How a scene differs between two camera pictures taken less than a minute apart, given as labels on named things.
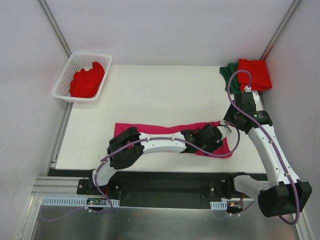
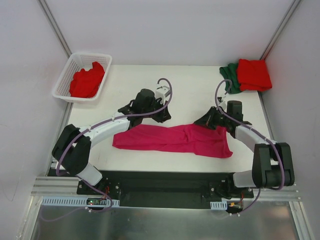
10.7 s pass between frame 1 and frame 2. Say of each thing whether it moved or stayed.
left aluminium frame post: stayed
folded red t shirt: stayed
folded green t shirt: stayed
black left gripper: moved
